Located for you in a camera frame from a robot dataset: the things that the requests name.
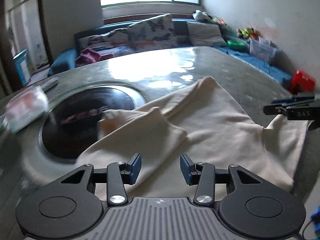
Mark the small butterfly print cushion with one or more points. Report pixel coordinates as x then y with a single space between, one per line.
112 39

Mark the large butterfly print cushion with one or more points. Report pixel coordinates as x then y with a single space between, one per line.
153 34

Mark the cream knit garment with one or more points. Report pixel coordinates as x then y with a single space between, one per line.
205 122

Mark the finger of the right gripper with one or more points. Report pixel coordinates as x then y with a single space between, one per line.
295 98
275 109

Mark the grey remote control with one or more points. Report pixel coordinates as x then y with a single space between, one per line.
50 84

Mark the colourful plush toys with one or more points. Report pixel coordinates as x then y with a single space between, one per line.
247 33

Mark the black round induction cooktop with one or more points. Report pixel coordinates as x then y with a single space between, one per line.
72 125

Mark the blue white cabinet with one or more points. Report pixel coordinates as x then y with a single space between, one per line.
22 66

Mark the green plastic bowl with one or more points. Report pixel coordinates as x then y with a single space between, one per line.
236 45

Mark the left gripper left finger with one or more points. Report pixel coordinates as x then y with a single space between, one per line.
73 204

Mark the magenta cloth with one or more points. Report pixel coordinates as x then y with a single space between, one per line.
89 56

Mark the clear plastic storage box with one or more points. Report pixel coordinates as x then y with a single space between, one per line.
262 51

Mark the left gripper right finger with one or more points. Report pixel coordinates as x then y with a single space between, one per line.
245 203

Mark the pink tissue pack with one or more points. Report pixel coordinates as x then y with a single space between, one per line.
26 107

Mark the white plush toy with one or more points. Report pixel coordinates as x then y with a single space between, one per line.
201 16

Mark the red plastic stool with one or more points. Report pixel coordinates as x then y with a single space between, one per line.
301 82

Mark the grey cushion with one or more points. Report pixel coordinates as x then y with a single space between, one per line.
205 34

